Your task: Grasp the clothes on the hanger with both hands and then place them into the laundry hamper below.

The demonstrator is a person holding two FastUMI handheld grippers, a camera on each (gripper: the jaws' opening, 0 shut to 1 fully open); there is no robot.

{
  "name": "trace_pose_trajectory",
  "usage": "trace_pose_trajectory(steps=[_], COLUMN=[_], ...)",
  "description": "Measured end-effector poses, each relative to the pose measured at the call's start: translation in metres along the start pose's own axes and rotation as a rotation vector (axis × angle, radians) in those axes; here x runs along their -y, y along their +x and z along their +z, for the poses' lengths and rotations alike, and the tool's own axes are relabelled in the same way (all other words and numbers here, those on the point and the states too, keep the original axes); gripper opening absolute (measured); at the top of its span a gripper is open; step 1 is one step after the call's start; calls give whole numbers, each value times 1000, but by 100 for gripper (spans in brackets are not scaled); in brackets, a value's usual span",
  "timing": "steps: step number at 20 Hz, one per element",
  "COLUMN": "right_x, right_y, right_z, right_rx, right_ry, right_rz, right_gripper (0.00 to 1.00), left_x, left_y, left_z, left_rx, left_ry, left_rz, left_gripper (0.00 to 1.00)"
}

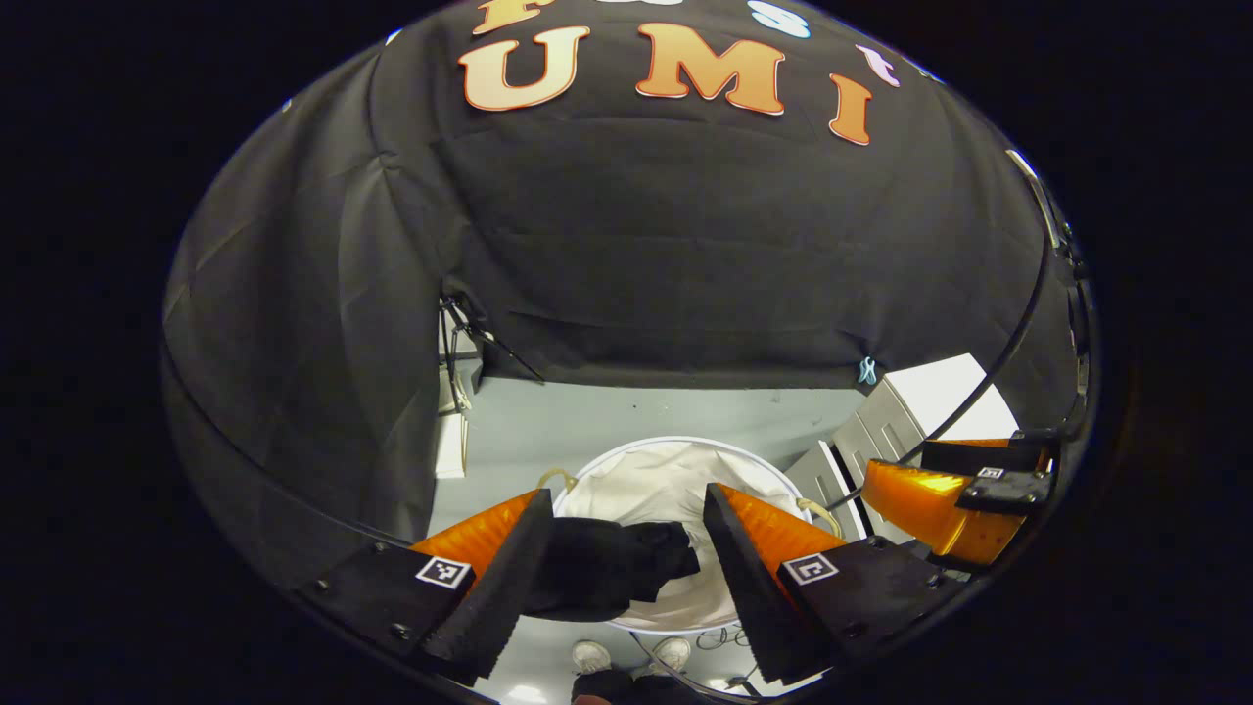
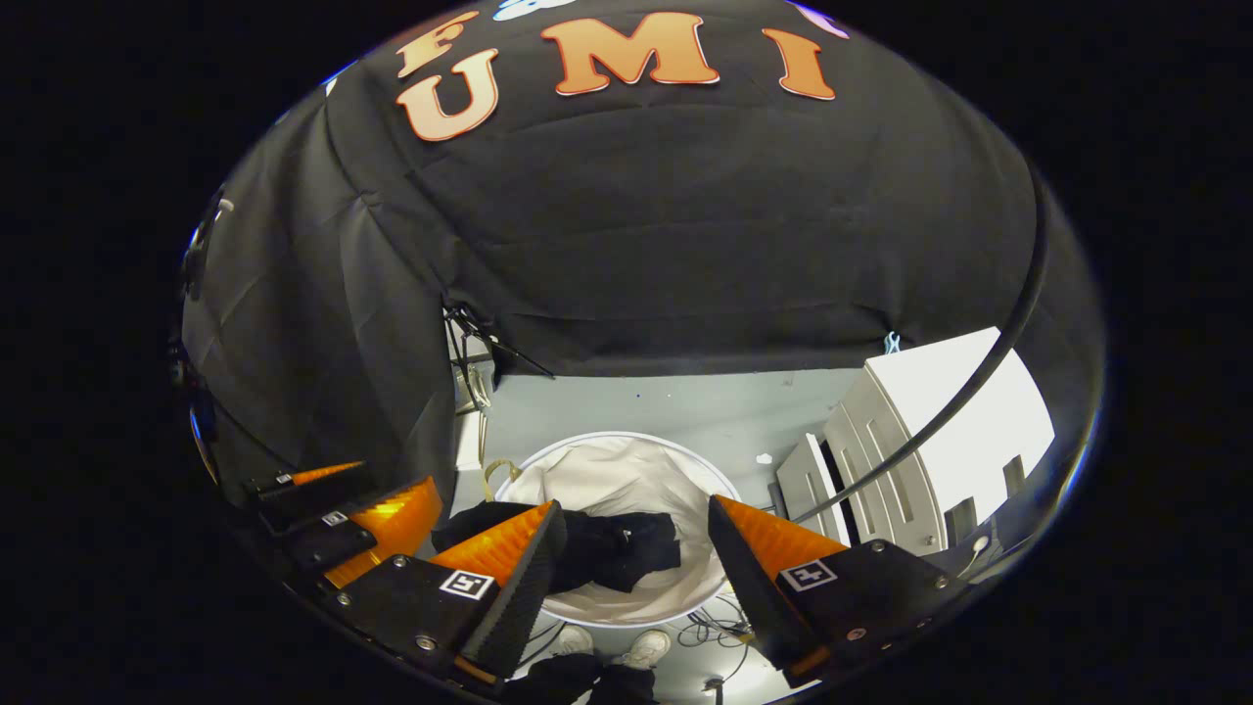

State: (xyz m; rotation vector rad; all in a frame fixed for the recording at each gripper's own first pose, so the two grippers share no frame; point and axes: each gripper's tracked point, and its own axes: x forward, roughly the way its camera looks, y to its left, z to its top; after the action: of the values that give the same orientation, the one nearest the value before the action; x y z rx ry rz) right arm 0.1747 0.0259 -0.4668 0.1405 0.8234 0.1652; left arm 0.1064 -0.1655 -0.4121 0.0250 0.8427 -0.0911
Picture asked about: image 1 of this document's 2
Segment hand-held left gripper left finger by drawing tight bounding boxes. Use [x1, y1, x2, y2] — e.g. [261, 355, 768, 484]
[294, 488, 556, 688]

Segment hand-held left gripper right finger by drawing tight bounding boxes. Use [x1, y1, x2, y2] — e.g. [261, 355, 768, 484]
[701, 482, 970, 686]

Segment person's dark trousers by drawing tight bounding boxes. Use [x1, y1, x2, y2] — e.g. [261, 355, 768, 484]
[571, 669, 716, 705]

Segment black backdrop cloth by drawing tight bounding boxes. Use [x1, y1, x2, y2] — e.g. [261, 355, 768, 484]
[162, 0, 1078, 549]

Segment white laundry hamper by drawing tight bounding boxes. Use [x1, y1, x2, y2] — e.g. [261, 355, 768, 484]
[536, 435, 843, 634]

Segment black knit garment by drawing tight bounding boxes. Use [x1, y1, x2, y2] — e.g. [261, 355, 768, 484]
[524, 516, 702, 623]

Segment black tripod stand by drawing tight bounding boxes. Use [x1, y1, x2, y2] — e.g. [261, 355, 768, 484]
[441, 297, 544, 383]

